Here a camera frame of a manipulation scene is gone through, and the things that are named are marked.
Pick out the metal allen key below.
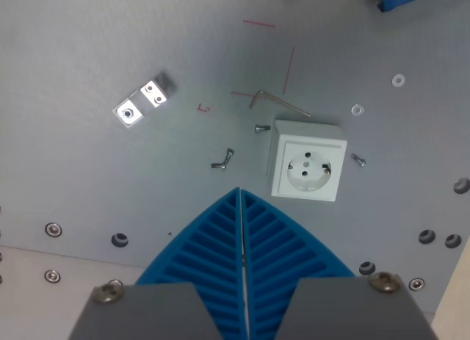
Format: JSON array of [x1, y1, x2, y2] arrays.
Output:
[[248, 90, 311, 118]]

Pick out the white wall power socket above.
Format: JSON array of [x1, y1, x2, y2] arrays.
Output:
[[265, 119, 348, 203]]

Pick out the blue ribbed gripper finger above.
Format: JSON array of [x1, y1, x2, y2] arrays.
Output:
[[241, 188, 440, 340], [68, 187, 246, 340]]

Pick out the shiny aluminium bracket block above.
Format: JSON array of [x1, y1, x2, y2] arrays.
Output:
[[112, 71, 178, 130]]

